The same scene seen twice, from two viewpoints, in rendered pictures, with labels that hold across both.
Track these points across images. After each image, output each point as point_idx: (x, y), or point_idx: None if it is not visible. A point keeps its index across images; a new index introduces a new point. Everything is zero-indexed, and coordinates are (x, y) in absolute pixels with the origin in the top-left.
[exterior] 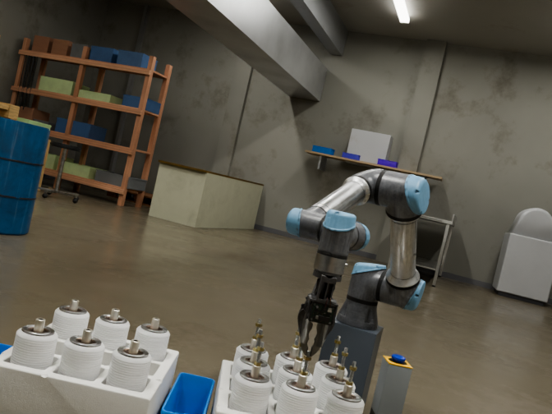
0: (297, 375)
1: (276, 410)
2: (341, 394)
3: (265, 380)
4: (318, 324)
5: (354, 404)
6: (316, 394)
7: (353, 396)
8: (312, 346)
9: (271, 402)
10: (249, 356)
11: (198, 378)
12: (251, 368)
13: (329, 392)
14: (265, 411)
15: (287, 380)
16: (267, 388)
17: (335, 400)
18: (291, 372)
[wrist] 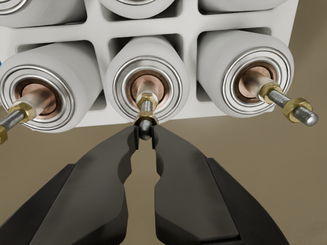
0: (138, 6)
1: None
2: (243, 80)
3: (68, 117)
4: (160, 229)
5: (259, 114)
6: (183, 105)
7: (273, 78)
8: (154, 139)
9: (101, 40)
10: None
11: None
12: (7, 24)
13: (217, 78)
14: (99, 88)
15: (113, 85)
16: (81, 120)
17: (221, 109)
18: (117, 0)
